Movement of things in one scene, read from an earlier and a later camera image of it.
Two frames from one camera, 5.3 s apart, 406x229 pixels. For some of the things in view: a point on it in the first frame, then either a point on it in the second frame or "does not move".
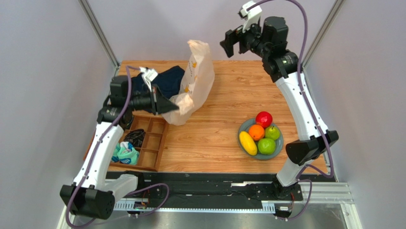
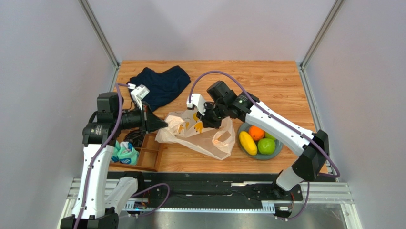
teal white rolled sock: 127,154 does not move
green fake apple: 266,146 does not move
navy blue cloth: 171,81 does not move
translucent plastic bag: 197,85 to 182,127
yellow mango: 248,144 does not move
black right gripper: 238,39 to 214,112
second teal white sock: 115,158 does not move
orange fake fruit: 257,132 does not move
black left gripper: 160,104 to 150,122
